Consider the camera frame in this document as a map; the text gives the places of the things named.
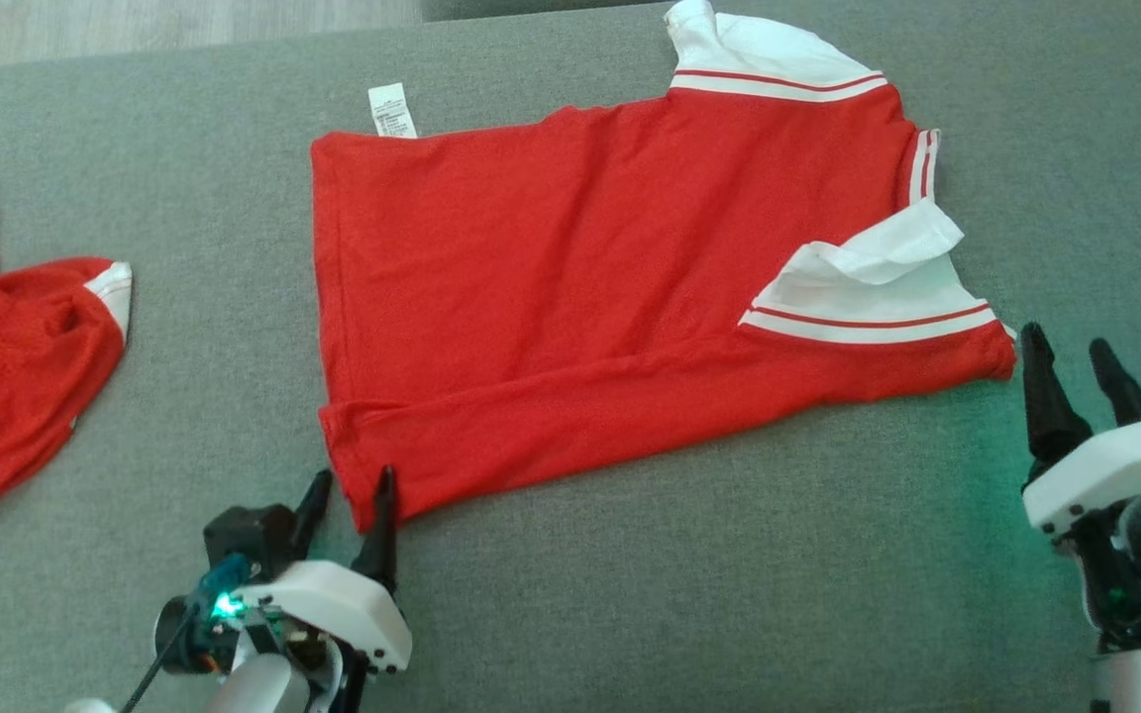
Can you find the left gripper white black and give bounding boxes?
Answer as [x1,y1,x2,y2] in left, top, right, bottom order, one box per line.
[234,464,414,676]

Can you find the red jersey with white stripes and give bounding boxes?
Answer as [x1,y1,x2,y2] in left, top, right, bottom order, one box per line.
[310,0,1019,535]

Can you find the left cable with blue plug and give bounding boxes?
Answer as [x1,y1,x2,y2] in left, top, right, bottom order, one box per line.
[118,553,257,713]

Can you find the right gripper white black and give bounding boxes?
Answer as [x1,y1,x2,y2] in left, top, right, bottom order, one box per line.
[1019,322,1141,651]

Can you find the large grey sofa seat cushion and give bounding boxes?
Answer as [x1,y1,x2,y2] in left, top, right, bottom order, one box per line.
[0,0,1141,713]

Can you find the red shorts with white trim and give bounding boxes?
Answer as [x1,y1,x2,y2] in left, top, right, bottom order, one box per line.
[0,159,134,525]

